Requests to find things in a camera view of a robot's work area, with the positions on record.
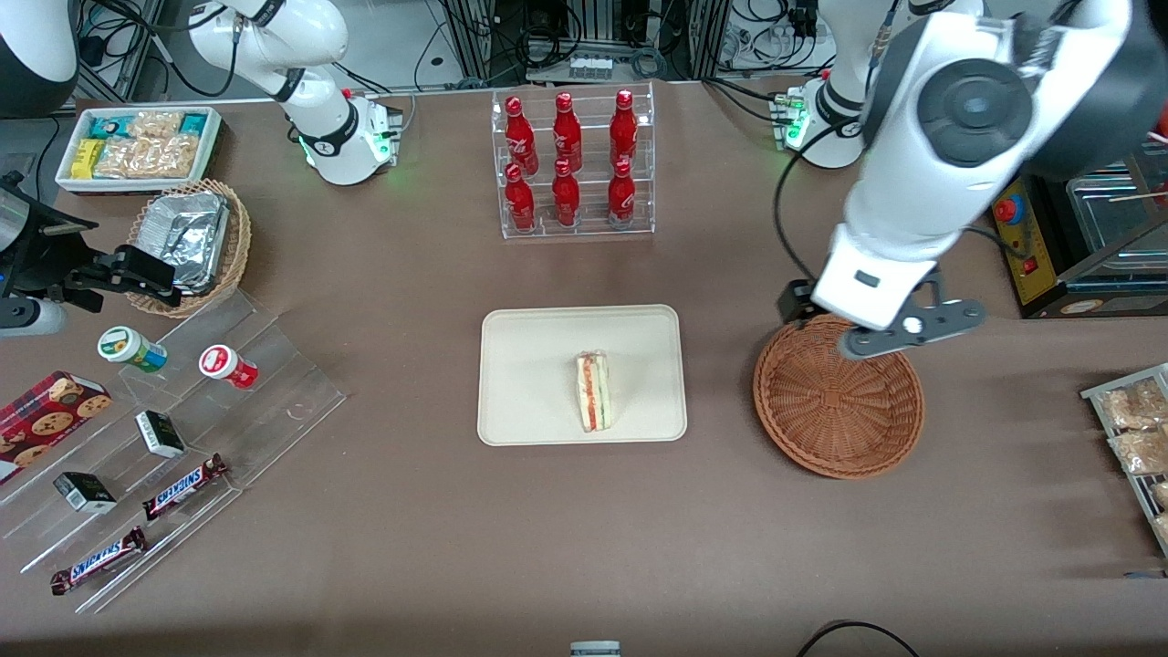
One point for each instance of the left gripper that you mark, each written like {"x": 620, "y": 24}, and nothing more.
{"x": 796, "y": 299}

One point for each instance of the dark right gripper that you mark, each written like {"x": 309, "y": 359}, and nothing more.
{"x": 44, "y": 258}

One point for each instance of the triangle sandwich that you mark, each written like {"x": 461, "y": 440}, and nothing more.
{"x": 595, "y": 392}

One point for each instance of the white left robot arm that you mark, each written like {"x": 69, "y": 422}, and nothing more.
{"x": 967, "y": 109}

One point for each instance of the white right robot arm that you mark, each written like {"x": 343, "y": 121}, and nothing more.
{"x": 319, "y": 137}

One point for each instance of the brown round wicker basket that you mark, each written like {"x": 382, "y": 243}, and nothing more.
{"x": 839, "y": 411}

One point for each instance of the light wicker basket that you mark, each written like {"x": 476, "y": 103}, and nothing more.
{"x": 239, "y": 246}

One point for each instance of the cream plastic tray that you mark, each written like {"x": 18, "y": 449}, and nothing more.
{"x": 529, "y": 383}

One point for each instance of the green lid snack cup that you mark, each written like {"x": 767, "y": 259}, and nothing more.
{"x": 128, "y": 349}

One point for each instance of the aluminium foil container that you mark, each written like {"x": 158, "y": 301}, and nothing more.
{"x": 187, "y": 233}

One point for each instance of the yellow snack packet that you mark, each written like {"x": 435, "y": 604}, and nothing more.
{"x": 87, "y": 158}

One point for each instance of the clear bag of crackers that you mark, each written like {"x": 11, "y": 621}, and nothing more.
{"x": 155, "y": 125}
{"x": 146, "y": 157}

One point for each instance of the red lid snack cup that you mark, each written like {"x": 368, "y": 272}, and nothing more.
{"x": 224, "y": 365}

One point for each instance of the red plaid cookie box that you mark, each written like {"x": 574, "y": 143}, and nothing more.
{"x": 46, "y": 420}

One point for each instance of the small black box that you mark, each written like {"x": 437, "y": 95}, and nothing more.
{"x": 84, "y": 493}
{"x": 161, "y": 434}

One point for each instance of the teal snack packet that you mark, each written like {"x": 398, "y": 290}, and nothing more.
{"x": 109, "y": 126}
{"x": 193, "y": 123}

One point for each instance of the white rectangular snack bin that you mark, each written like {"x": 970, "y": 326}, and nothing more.
{"x": 212, "y": 146}

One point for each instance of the clear acrylic stepped display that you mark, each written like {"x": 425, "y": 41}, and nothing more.
{"x": 274, "y": 401}

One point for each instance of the red emergency stop button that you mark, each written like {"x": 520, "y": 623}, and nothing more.
{"x": 1006, "y": 210}

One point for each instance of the Snickers chocolate bar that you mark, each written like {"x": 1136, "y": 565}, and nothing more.
{"x": 182, "y": 488}
{"x": 99, "y": 561}

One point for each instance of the black food warmer appliance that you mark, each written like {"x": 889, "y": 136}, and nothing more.
{"x": 1049, "y": 292}

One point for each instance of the clear acrylic bottle rack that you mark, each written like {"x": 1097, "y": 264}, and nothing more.
{"x": 639, "y": 205}

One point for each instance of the red cola bottle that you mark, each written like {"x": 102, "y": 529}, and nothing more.
{"x": 623, "y": 128}
{"x": 621, "y": 199}
{"x": 518, "y": 137}
{"x": 567, "y": 135}
{"x": 519, "y": 203}
{"x": 566, "y": 199}

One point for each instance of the stainless steel pan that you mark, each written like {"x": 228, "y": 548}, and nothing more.
{"x": 1109, "y": 224}

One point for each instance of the clear bag of snacks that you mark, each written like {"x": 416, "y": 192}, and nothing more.
{"x": 1136, "y": 406}
{"x": 1141, "y": 450}

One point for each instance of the white power strip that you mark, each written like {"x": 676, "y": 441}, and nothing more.
{"x": 590, "y": 67}

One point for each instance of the small grey object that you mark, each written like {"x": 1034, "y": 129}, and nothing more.
{"x": 595, "y": 650}

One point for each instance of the aluminium frame rack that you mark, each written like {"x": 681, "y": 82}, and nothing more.
{"x": 593, "y": 23}

